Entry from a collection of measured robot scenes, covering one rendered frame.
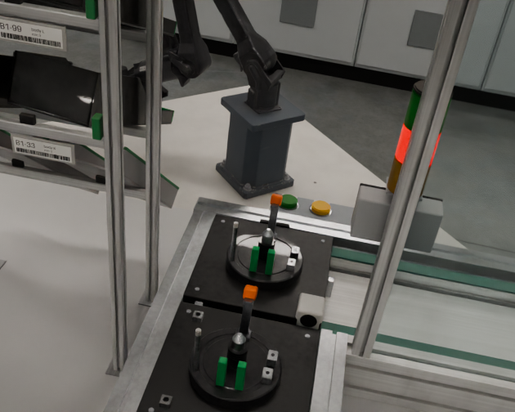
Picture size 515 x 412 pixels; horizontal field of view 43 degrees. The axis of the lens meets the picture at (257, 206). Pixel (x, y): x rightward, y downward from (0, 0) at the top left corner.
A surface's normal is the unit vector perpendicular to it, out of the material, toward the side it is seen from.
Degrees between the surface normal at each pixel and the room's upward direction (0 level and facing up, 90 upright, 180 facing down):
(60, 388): 0
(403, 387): 90
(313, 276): 0
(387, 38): 90
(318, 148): 0
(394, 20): 90
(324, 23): 90
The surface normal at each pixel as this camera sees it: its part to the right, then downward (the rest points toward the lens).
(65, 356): 0.11, -0.80
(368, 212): -0.18, 0.57
